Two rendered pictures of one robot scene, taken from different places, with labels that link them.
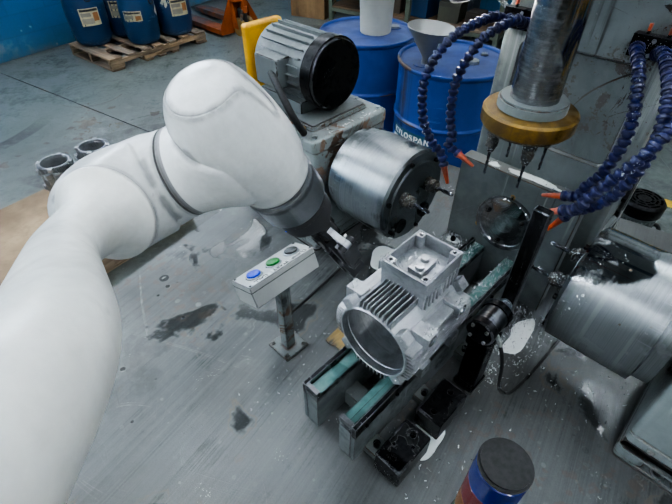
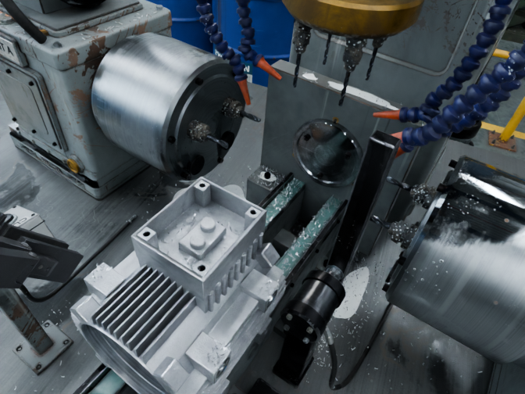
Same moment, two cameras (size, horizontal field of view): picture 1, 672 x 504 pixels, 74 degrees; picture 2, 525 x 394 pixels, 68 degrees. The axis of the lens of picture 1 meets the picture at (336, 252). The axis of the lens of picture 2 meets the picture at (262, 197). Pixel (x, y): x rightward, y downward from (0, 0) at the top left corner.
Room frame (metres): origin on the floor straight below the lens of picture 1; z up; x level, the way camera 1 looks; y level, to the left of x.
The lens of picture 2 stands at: (0.32, -0.15, 1.48)
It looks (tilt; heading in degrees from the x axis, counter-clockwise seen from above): 45 degrees down; 345
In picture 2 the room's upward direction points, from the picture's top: 6 degrees clockwise
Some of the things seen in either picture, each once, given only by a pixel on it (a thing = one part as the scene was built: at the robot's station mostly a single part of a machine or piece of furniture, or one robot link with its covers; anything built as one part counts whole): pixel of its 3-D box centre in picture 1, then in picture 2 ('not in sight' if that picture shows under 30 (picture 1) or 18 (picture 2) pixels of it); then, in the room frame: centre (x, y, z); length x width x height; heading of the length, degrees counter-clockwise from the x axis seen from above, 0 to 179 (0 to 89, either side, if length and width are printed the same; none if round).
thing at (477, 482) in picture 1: (499, 474); not in sight; (0.20, -0.18, 1.19); 0.06 x 0.06 x 0.04
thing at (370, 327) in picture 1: (403, 313); (186, 306); (0.58, -0.14, 1.01); 0.20 x 0.19 x 0.19; 137
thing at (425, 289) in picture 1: (420, 269); (203, 241); (0.61, -0.16, 1.11); 0.12 x 0.11 x 0.07; 137
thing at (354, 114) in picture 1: (311, 159); (84, 82); (1.22, 0.08, 0.99); 0.35 x 0.31 x 0.37; 45
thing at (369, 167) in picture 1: (371, 175); (155, 98); (1.05, -0.10, 1.04); 0.37 x 0.25 x 0.25; 45
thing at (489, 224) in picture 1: (503, 224); (325, 155); (0.86, -0.41, 1.01); 0.15 x 0.02 x 0.15; 45
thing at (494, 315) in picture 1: (535, 312); (371, 268); (0.66, -0.46, 0.92); 0.45 x 0.13 x 0.24; 135
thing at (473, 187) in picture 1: (511, 226); (335, 155); (0.91, -0.46, 0.97); 0.30 x 0.11 x 0.34; 45
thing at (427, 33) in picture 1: (429, 51); not in sight; (2.36, -0.47, 0.93); 0.25 x 0.24 x 0.25; 147
